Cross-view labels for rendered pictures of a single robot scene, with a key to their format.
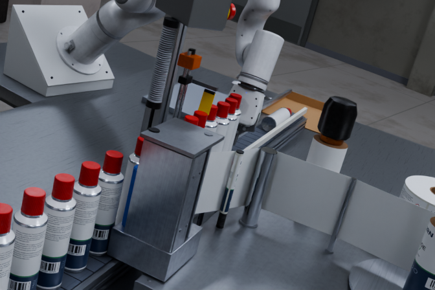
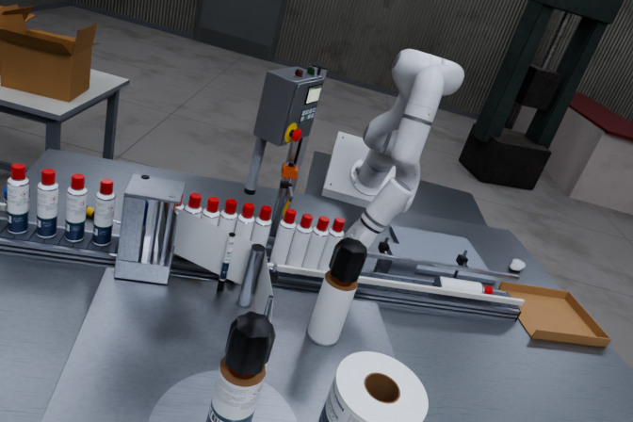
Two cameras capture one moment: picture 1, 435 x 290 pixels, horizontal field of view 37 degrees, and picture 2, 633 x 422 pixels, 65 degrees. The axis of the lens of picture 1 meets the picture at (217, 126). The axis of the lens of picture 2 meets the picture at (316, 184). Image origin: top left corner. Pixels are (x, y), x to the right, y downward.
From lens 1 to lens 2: 1.41 m
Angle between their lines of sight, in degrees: 53
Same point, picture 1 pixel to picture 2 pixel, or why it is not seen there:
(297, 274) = (193, 340)
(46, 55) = (339, 170)
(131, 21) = (383, 159)
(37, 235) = (40, 194)
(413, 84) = not seen: outside the picture
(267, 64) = (380, 206)
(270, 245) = (223, 318)
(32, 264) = (40, 211)
